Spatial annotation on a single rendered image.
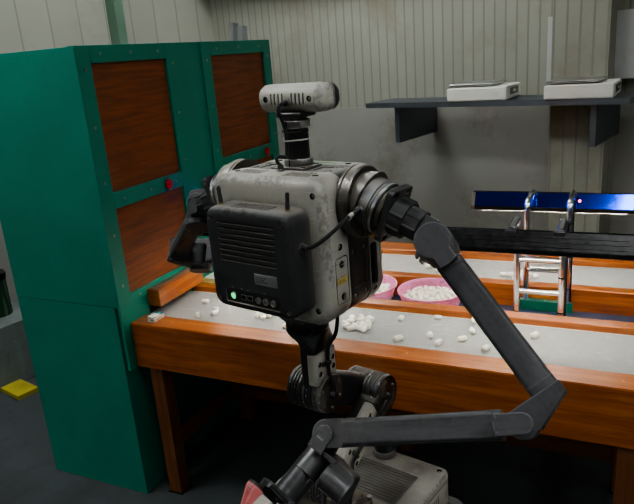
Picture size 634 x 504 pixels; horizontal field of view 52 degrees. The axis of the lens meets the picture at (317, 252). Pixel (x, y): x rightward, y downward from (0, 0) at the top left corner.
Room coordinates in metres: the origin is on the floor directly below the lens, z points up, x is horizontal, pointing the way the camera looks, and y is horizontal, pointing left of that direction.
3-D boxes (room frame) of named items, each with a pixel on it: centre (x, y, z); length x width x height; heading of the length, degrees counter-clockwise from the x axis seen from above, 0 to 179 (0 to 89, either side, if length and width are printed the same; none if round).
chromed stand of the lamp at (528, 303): (2.40, -0.91, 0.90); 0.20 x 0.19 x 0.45; 64
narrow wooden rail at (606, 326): (2.32, -0.27, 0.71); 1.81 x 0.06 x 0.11; 64
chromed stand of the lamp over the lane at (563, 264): (2.05, -0.74, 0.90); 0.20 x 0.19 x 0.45; 64
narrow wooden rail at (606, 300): (2.61, -0.41, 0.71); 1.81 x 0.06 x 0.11; 64
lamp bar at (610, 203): (2.48, -0.94, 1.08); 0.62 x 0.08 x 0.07; 64
